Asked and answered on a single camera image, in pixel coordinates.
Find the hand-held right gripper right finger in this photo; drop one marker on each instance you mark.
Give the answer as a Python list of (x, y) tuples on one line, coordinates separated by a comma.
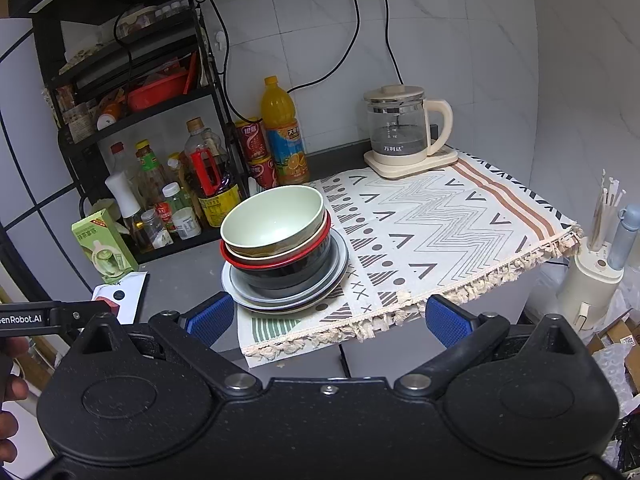
[(447, 320)]

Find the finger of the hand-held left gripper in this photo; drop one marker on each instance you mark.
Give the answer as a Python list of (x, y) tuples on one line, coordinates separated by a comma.
[(75, 316)]

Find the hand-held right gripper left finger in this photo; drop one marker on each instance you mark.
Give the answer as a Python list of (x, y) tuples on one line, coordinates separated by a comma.
[(212, 317)]

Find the white bowl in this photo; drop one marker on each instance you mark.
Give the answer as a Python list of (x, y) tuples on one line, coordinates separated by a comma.
[(260, 254)]

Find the black bowl red rim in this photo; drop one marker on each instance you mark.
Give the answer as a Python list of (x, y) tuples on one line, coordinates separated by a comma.
[(285, 277)]

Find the pale green bowl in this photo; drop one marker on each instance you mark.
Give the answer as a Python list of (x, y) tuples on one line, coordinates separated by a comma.
[(270, 220)]

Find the white plate script print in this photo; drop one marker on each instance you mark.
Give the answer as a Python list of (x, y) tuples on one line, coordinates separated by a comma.
[(336, 265)]

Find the person's left hand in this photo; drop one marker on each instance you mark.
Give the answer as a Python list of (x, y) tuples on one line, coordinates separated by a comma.
[(12, 390)]

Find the white paper packet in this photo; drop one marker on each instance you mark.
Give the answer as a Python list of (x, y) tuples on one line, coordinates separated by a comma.
[(130, 295)]

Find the green drink carton box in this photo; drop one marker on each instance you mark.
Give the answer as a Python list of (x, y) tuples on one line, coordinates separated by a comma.
[(102, 245)]

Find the patterned fringed table cloth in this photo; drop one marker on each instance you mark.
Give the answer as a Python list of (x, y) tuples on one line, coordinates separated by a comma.
[(425, 230)]

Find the small white jar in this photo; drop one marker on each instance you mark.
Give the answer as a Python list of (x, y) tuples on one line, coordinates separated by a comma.
[(186, 224)]

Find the small glass jar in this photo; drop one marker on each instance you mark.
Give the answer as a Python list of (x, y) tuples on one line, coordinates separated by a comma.
[(156, 232)]

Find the white bottle red cap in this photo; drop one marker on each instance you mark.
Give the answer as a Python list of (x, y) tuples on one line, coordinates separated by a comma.
[(122, 190)]

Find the cream utensil holder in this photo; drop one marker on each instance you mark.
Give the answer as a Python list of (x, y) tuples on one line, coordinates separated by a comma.
[(585, 285)]

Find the red drink can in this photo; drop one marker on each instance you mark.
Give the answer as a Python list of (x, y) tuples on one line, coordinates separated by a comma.
[(252, 142), (264, 175)]

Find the sauce bottle yellow cap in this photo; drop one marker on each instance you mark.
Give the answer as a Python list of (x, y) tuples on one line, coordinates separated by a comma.
[(150, 175)]

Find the cream kettle base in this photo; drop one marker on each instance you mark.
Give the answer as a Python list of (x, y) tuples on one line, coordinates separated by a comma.
[(415, 165)]

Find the black metal shelf rack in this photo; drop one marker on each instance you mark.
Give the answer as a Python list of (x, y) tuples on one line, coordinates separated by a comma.
[(75, 150)]

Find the cardboard box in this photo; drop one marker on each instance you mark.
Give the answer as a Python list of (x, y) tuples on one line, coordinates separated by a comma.
[(615, 332)]

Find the orange juice bottle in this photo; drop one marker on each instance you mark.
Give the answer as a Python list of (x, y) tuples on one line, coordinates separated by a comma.
[(282, 145)]

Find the bundle of white straws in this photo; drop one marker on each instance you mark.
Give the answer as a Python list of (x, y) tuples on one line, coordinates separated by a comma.
[(605, 210)]

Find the grey blue tube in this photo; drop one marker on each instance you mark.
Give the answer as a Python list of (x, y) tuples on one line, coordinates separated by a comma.
[(625, 235)]

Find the glass electric kettle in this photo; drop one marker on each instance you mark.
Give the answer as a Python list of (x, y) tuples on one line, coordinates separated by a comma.
[(395, 130)]

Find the small white orange bottle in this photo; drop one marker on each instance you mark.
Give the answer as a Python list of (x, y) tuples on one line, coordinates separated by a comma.
[(109, 117)]

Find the black plastic bag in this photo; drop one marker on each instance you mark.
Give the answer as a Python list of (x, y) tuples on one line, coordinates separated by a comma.
[(627, 445)]

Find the red plastic basin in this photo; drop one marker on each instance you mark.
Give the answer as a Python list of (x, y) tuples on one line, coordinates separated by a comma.
[(155, 92)]

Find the row of spice jars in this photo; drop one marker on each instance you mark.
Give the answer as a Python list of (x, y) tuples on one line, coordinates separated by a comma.
[(150, 17)]

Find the white wall hook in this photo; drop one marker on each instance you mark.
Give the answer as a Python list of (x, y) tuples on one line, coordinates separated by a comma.
[(218, 40)]

